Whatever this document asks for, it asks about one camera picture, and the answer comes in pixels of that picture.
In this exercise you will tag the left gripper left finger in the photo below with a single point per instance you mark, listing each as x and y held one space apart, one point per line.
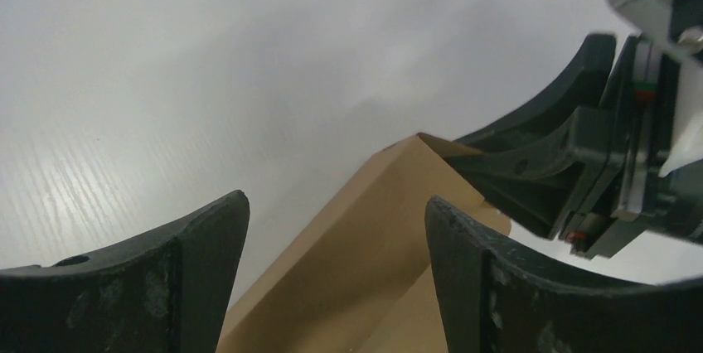
165 290

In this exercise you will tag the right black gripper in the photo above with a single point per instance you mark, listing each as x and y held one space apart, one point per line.
601 178

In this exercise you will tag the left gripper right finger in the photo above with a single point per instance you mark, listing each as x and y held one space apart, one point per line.
497 295

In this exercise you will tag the brown cardboard box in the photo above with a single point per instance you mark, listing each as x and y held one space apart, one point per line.
358 278

